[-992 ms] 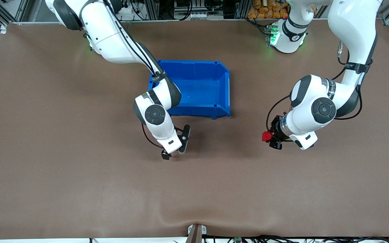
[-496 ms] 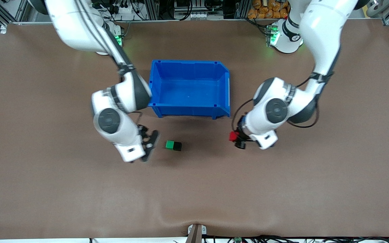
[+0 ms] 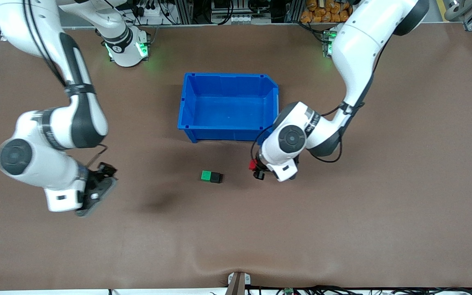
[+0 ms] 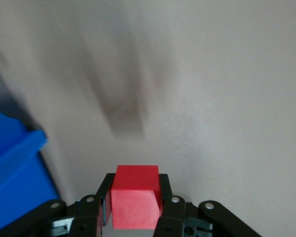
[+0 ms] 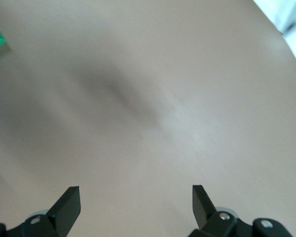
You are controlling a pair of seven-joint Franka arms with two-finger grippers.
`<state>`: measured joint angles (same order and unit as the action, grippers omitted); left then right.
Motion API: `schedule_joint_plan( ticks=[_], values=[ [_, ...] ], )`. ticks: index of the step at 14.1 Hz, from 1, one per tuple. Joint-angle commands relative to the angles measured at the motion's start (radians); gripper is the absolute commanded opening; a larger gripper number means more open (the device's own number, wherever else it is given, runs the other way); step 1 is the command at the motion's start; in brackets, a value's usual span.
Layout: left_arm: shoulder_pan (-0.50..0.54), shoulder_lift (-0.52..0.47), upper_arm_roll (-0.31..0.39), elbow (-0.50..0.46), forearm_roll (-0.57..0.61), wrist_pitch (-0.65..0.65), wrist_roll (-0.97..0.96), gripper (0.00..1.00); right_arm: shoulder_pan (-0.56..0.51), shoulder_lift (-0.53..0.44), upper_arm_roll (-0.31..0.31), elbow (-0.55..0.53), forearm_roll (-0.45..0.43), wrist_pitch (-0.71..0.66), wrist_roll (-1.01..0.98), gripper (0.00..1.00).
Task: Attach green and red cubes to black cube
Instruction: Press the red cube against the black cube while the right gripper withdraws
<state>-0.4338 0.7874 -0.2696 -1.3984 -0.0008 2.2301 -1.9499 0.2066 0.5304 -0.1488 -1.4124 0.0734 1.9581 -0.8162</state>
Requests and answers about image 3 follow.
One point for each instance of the red cube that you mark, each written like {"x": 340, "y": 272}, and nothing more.
{"x": 253, "y": 165}

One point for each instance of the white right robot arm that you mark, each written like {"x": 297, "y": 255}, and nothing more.
{"x": 55, "y": 123}

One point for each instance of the white power strip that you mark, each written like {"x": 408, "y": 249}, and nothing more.
{"x": 152, "y": 11}

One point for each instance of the brown table mat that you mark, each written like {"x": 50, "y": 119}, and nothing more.
{"x": 236, "y": 229}

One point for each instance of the green cube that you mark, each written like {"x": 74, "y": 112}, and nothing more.
{"x": 206, "y": 175}

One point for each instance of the blue plastic storage bin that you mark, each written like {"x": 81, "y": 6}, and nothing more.
{"x": 228, "y": 107}

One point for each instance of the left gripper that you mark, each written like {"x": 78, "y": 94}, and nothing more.
{"x": 259, "y": 174}

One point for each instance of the black cube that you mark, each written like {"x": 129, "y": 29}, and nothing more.
{"x": 216, "y": 178}

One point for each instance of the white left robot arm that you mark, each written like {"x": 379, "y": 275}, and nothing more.
{"x": 342, "y": 82}

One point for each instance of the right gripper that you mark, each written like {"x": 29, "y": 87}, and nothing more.
{"x": 98, "y": 174}

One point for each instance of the orange snack bag pile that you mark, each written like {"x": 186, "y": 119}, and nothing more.
{"x": 326, "y": 10}

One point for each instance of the metal table edge clamp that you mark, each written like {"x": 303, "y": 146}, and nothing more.
{"x": 238, "y": 282}

